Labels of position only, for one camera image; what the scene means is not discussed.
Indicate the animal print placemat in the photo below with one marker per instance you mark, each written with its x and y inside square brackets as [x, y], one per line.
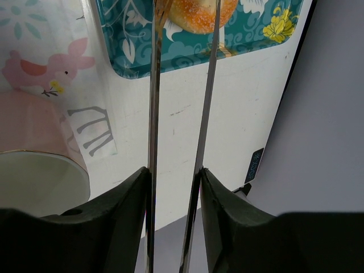
[47, 50]

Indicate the sugared donut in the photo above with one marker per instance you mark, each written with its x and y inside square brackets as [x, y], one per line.
[198, 17]

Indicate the black table corner label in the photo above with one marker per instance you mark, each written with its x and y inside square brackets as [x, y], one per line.
[254, 165]

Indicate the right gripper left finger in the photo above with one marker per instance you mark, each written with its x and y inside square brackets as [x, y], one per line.
[161, 10]

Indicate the teal floral tray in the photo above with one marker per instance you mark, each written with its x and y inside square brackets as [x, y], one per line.
[126, 26]

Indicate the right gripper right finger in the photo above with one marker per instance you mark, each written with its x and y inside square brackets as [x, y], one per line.
[195, 189]

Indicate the pink mug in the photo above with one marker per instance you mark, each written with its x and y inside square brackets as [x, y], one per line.
[42, 168]

